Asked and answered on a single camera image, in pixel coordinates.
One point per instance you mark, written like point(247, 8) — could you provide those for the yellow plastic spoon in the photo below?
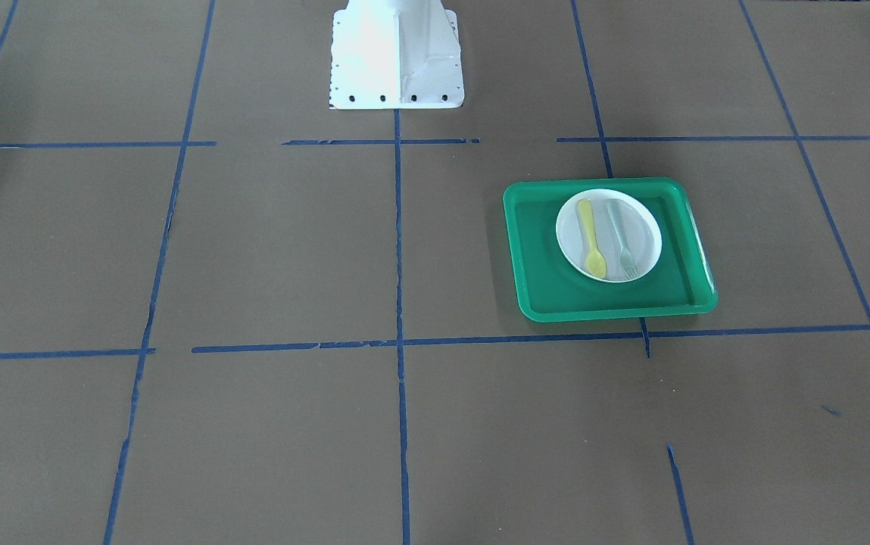
point(594, 262)

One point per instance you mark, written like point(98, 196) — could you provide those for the grey-green plastic fork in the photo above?
point(626, 261)

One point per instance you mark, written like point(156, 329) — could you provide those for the green plastic tray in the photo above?
point(549, 290)

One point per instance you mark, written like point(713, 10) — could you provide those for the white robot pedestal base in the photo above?
point(395, 54)

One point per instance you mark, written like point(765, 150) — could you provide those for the white round plate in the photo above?
point(642, 231)

